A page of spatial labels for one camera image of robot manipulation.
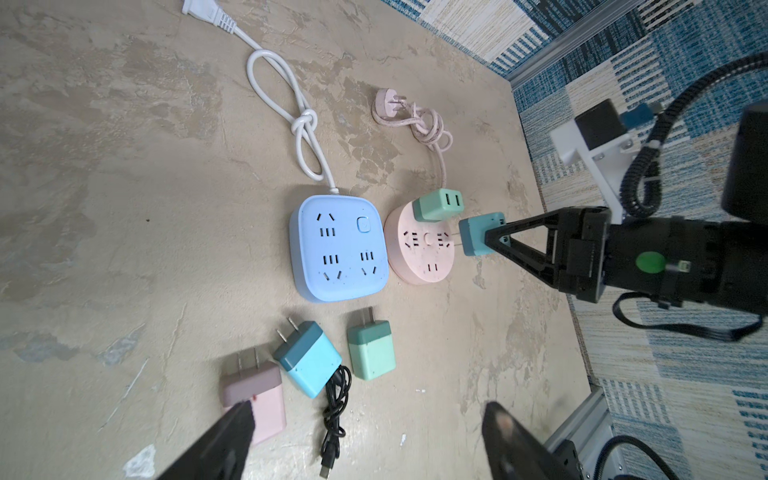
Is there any white power cord with plug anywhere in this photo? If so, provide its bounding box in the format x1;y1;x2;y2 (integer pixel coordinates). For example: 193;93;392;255
181;0;341;196

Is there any green charger adapter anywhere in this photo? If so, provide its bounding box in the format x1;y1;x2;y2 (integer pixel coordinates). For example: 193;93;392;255
413;188;465;222
347;306;396;381

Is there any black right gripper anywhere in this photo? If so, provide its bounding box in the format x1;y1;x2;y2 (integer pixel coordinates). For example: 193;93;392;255
484;207;611;303

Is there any blue charger adapter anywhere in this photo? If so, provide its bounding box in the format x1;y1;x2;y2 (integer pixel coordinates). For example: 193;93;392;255
273;318;342;399

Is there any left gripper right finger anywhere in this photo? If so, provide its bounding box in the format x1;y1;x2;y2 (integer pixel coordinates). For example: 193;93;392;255
481;401;579;480

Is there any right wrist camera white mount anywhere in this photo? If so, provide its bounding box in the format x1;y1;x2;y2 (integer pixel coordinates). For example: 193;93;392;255
549;99;663;225

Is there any black usb cable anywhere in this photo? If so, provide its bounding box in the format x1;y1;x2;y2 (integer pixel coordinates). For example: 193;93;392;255
317;364;354;480

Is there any teal charger adapter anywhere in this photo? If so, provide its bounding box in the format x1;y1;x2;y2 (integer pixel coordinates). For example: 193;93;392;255
458;212;506;257

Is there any black corrugated cable conduit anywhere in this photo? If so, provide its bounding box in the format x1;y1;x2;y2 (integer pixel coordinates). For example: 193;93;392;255
619;50;768;220

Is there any blue square power strip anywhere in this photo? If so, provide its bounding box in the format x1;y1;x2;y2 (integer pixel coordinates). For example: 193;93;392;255
289;194;389;303

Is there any pink round power strip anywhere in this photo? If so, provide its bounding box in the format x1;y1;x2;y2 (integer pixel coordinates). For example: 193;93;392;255
384;201;456;285

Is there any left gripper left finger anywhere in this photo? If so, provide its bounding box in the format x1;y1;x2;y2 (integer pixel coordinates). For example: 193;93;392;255
158;401;256;480

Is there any pink charger adapter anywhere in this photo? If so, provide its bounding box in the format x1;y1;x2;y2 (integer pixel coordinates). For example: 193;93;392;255
220;347;287;447

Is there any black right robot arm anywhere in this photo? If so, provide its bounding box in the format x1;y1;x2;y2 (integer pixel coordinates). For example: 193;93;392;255
484;101;767;315

